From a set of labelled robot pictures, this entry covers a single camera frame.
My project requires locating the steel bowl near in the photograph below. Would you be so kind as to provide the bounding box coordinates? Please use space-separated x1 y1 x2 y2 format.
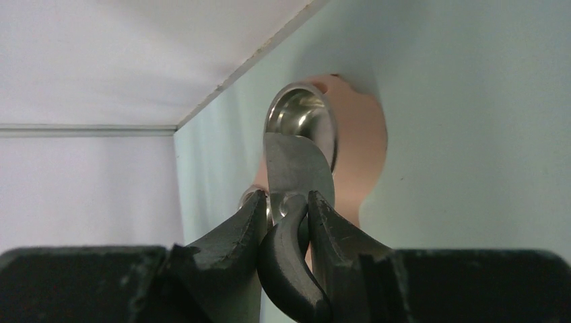
238 184 273 231

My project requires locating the steel bowl far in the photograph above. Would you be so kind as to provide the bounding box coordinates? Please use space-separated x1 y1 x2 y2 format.
263 81 339 171

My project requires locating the metal food scoop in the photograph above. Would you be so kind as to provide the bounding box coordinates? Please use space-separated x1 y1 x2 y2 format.
257 133 335 322

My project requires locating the steel bowl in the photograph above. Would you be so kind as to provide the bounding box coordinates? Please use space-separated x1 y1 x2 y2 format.
238 184 273 231
263 81 339 171

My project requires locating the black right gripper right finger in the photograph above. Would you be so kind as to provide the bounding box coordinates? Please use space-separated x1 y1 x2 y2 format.
308 191 570 322

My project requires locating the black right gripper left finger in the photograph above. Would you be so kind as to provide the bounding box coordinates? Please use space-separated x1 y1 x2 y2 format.
1 192 266 322

